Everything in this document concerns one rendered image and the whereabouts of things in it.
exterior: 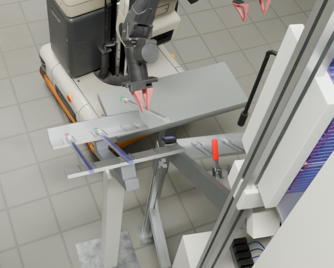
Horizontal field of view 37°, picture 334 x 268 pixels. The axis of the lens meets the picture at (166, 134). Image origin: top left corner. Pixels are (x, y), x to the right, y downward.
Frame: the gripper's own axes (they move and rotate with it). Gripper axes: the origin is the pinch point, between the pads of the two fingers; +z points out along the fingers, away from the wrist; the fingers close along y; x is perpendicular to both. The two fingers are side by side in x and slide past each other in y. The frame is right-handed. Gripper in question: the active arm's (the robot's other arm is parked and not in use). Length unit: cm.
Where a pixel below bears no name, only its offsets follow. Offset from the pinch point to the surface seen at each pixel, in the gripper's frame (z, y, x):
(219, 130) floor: 40, 67, 103
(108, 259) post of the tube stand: 71, -14, 53
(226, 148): 20.8, 28.2, 6.5
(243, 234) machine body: 51, 28, 1
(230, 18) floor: -17, 111, 163
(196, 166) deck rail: 17.5, 8.8, -14.5
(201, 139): 19.3, 24.3, 19.1
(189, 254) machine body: 52, 7, 0
